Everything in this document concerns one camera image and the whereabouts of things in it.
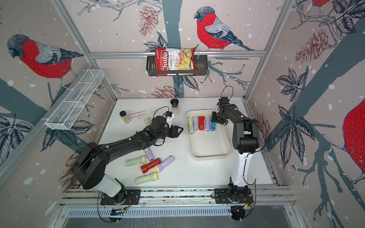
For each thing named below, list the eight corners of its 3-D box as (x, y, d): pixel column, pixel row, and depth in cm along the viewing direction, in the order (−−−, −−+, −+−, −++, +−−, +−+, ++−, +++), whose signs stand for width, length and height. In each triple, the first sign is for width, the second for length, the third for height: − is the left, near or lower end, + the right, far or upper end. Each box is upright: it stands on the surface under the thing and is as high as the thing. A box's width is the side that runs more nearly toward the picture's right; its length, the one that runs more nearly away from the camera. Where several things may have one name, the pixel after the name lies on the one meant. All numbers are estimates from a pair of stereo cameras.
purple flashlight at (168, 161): (160, 172, 83) (159, 170, 81) (156, 167, 85) (156, 166, 83) (174, 160, 88) (174, 159, 85) (171, 156, 89) (171, 155, 87)
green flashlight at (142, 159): (126, 167, 84) (125, 166, 83) (126, 160, 87) (125, 158, 86) (146, 162, 86) (146, 161, 85) (146, 155, 89) (145, 154, 87)
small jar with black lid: (122, 121, 109) (117, 113, 101) (127, 117, 111) (122, 109, 104) (127, 124, 107) (122, 117, 99) (131, 120, 109) (127, 112, 101)
